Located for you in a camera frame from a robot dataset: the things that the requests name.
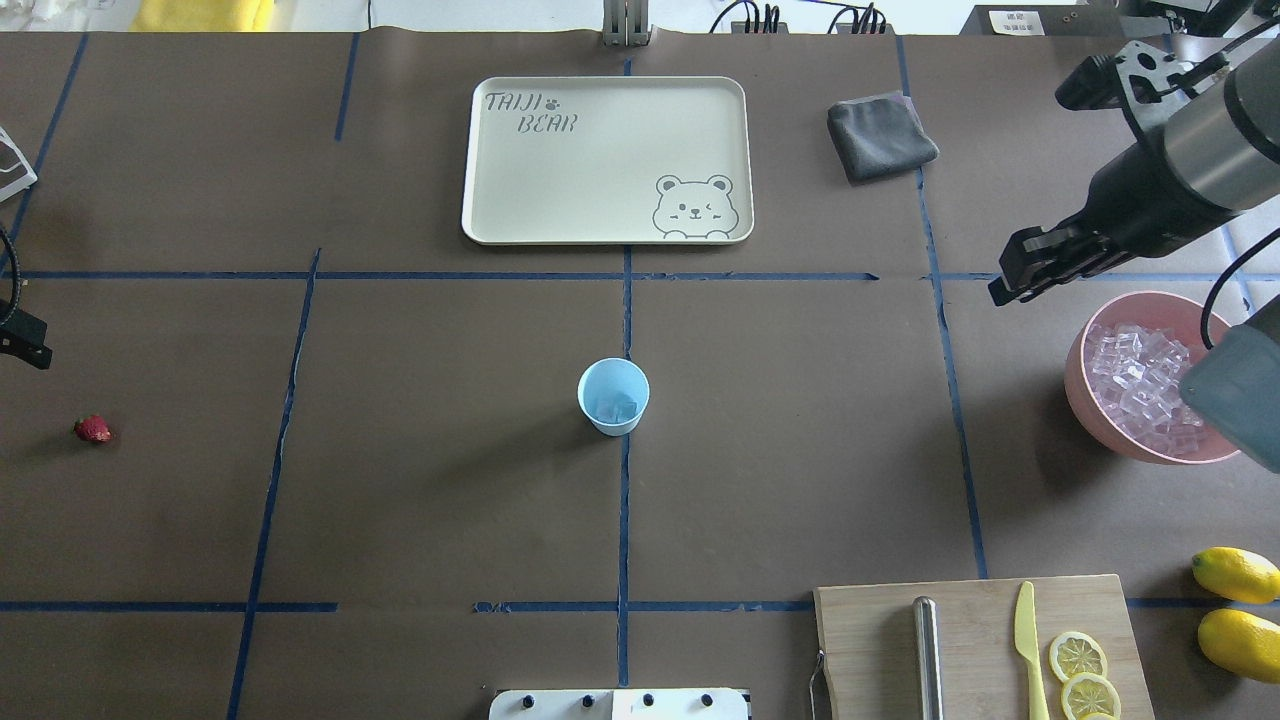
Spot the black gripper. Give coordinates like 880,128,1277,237
988,145,1239,307

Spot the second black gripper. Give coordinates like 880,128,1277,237
1,309,52,370

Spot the red strawberry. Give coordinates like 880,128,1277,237
72,414,113,445

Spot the clear ice cube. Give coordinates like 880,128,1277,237
602,395,640,424

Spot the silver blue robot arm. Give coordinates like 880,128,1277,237
461,41,1277,306

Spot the pile of clear ice cubes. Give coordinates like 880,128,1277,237
1083,323,1208,457

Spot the white cup rack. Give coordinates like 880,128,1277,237
0,128,38,202

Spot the light blue plastic cup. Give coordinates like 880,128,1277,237
577,357,652,437

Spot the pink bowl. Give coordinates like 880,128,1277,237
1064,291,1242,466

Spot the grey folded cloth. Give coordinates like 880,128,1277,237
826,92,940,184

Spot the yellow plastic knife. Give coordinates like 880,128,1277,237
1012,582,1051,720

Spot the steel muddler black tip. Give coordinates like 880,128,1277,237
911,596,945,719

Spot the whole yellow lemon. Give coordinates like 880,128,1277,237
1190,546,1279,605
1197,609,1279,684

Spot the lemon slice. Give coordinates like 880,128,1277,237
1060,673,1123,719
1047,632,1108,684

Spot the bamboo cutting board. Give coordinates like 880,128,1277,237
814,574,1155,719

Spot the cream bear serving tray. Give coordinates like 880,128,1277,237
460,76,755,246

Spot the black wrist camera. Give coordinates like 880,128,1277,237
1055,38,1201,131

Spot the aluminium frame post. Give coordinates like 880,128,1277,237
602,0,652,47

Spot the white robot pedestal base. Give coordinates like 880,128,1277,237
488,687,753,719

